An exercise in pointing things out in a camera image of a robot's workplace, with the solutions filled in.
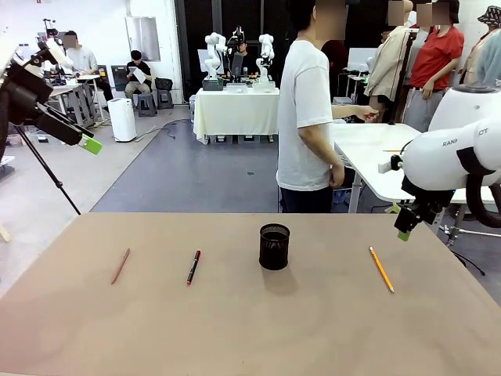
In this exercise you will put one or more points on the black tripod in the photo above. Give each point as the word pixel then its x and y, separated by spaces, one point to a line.
pixel 47 168

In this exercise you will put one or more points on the white air purifier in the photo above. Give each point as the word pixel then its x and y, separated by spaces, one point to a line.
pixel 122 121

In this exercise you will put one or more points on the person's right hand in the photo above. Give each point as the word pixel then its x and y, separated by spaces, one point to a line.
pixel 337 176

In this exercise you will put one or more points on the person in red shirt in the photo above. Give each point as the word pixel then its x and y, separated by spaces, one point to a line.
pixel 434 58

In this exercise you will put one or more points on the seated person in black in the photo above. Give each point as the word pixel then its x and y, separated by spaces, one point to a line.
pixel 141 70

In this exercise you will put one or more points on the person in light grey shirt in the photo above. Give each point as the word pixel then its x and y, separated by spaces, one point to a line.
pixel 84 58

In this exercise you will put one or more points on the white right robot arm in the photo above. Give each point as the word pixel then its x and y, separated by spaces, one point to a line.
pixel 442 156

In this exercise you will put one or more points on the red white device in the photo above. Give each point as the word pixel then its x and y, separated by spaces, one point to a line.
pixel 50 33

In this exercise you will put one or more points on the mannequin with dark red top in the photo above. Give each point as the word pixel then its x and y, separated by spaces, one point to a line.
pixel 336 55

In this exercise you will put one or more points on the mannequin with blue sweater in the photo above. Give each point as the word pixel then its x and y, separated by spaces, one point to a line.
pixel 491 62

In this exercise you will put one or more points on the person's left hand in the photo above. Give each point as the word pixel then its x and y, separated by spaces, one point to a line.
pixel 362 113

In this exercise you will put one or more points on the black bag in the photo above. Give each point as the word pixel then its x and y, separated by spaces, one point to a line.
pixel 164 84

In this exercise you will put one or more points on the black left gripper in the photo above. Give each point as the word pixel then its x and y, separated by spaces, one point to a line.
pixel 19 98

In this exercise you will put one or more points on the person behind background robots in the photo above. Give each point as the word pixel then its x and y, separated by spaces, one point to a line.
pixel 243 48

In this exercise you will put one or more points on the black red marker pen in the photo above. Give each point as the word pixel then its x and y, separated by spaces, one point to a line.
pixel 193 268

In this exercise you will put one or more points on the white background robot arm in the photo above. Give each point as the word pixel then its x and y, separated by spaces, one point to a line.
pixel 266 43
pixel 213 58

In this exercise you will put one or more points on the mannequin with bucket hat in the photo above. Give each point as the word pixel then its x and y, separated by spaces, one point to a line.
pixel 489 17

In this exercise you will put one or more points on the black mesh pen holder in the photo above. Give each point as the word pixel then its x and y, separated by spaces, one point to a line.
pixel 274 254

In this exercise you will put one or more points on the black control box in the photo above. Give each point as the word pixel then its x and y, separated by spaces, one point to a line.
pixel 213 84

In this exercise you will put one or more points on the person's right forearm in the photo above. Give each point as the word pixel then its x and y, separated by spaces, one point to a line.
pixel 319 149

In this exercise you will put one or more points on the person's left forearm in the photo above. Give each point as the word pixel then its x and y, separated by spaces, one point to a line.
pixel 346 110

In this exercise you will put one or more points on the desk with grey legs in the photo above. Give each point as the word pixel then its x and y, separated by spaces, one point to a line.
pixel 84 105

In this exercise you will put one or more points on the silver wall panel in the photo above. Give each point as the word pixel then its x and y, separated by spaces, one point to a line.
pixel 143 37

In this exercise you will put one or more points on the white flat board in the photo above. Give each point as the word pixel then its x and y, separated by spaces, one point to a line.
pixel 7 166

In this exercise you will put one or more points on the grey plastic stool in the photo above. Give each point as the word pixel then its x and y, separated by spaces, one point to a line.
pixel 147 103
pixel 165 100

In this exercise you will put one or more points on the white screen board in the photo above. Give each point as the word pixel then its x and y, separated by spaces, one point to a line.
pixel 358 58

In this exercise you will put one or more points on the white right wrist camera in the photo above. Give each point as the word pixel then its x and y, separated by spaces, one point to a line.
pixel 387 165

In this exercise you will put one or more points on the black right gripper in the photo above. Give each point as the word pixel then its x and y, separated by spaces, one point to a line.
pixel 430 196

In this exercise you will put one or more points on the yellow pencil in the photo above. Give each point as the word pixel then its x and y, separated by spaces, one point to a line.
pixel 391 150
pixel 381 269

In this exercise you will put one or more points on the person in white t-shirt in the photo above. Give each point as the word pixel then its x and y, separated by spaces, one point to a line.
pixel 305 98

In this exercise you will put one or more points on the dark monitor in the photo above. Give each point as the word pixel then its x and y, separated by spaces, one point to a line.
pixel 237 64

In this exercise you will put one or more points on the table with white cloth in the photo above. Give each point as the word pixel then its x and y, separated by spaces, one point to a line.
pixel 235 113

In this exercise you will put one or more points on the mannequin with beige jacket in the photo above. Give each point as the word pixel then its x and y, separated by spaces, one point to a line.
pixel 387 66

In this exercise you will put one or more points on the pink pen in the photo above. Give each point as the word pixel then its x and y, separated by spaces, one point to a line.
pixel 120 266

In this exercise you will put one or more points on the clear plastic bag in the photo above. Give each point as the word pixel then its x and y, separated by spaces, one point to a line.
pixel 344 158

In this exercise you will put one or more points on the light stand base legs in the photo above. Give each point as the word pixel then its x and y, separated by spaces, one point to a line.
pixel 452 235

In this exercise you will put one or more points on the wooden piece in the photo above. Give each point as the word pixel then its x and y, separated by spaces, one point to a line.
pixel 4 234

